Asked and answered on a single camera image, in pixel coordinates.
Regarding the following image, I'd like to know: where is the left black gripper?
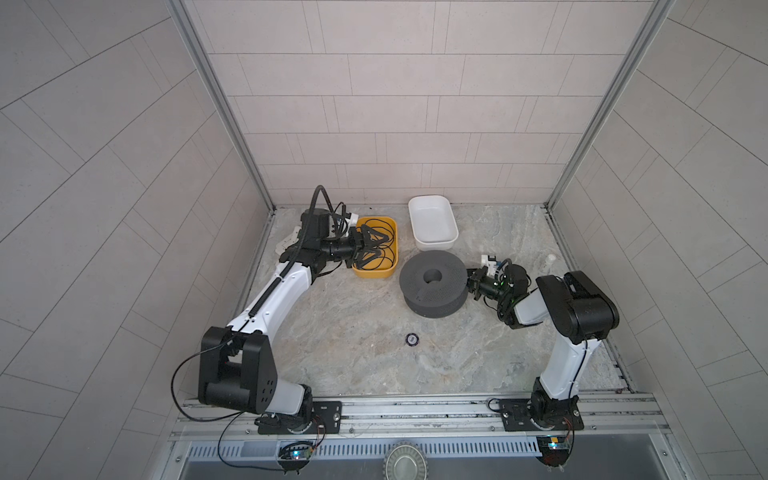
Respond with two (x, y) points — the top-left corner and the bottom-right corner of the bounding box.
(316, 226), (386, 269)

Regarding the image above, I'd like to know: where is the grey cable spool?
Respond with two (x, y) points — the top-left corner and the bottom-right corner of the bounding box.
(399, 250), (468, 318)

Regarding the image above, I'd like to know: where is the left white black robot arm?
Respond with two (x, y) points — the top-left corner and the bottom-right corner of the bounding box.
(194, 186), (397, 433)

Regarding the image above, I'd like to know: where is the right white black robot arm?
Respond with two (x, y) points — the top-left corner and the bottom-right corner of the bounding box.
(467, 256), (620, 433)

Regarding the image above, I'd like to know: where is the yellow plastic tray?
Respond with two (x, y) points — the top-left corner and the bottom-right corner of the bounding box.
(351, 216), (399, 279)

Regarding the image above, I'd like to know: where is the white plastic tray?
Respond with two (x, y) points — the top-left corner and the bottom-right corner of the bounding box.
(408, 195), (459, 251)

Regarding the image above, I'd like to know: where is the right circuit board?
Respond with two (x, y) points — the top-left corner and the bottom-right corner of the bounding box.
(536, 436), (572, 459)

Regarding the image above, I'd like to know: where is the circuit board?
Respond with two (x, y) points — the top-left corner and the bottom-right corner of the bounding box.
(536, 436), (572, 459)
(278, 441), (315, 462)

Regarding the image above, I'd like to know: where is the round grey vent disc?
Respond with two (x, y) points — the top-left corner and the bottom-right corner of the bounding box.
(383, 442), (428, 480)

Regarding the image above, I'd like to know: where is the left circuit board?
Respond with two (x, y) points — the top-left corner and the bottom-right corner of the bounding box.
(278, 441), (315, 462)

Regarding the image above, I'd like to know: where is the black cable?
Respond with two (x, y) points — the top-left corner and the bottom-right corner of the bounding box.
(353, 218), (398, 271)

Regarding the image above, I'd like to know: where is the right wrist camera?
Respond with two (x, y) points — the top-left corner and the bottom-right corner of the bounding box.
(481, 254), (500, 276)

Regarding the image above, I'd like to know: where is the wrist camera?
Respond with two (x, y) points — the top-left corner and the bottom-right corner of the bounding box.
(481, 254), (500, 276)
(300, 209), (359, 240)

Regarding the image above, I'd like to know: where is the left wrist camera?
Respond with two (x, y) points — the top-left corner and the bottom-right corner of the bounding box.
(300, 209), (359, 240)

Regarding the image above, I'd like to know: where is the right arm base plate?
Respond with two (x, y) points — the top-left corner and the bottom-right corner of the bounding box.
(499, 396), (584, 432)

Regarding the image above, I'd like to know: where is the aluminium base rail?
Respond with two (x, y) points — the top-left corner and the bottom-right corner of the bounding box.
(165, 391), (672, 446)

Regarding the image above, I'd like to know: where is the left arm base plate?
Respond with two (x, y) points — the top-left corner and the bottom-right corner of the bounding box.
(258, 400), (343, 435)

